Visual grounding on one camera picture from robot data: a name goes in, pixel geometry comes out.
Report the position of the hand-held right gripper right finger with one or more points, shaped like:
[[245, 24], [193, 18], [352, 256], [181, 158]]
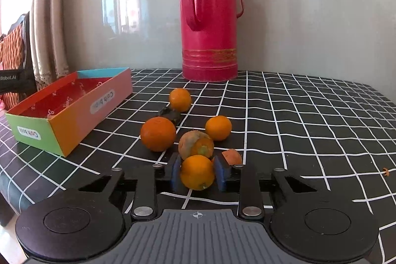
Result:
[[221, 174]]

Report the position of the red thermos flask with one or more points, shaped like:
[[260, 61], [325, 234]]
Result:
[[209, 19]]

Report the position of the mouldy half-peeled orange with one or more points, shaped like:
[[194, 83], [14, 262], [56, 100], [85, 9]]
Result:
[[195, 145]]

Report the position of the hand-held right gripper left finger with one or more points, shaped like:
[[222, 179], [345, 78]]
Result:
[[175, 174]]

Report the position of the beige curtain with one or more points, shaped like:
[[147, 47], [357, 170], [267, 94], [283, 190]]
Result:
[[46, 4]]

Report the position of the dark flat object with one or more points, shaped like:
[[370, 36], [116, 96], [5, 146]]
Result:
[[170, 114]]

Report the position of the black checked tablecloth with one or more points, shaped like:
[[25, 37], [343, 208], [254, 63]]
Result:
[[294, 134]]

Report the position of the large orange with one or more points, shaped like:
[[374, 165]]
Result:
[[158, 134]]

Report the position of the colourful cardboard box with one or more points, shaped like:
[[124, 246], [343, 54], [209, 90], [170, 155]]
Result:
[[71, 109]]

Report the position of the orange peel piece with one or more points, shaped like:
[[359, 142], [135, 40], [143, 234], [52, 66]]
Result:
[[232, 156]]

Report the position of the small orange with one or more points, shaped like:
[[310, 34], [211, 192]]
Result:
[[180, 99], [218, 128], [197, 172]]

